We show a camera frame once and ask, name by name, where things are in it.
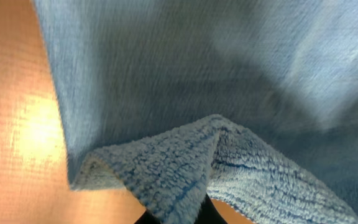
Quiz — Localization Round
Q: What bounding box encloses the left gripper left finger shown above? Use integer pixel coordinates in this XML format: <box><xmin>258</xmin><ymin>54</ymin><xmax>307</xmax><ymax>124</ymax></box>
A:
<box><xmin>134</xmin><ymin>211</ymin><xmax>161</xmax><ymax>224</ymax></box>

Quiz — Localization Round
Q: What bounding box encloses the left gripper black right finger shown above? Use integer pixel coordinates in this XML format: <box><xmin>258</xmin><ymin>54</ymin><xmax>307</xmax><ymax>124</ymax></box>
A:
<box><xmin>194</xmin><ymin>195</ymin><xmax>227</xmax><ymax>224</ymax></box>

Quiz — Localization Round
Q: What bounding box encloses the blue microfiber cloth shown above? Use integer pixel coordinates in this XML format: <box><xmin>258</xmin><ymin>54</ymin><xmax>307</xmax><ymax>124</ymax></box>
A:
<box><xmin>34</xmin><ymin>0</ymin><xmax>358</xmax><ymax>223</ymax></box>

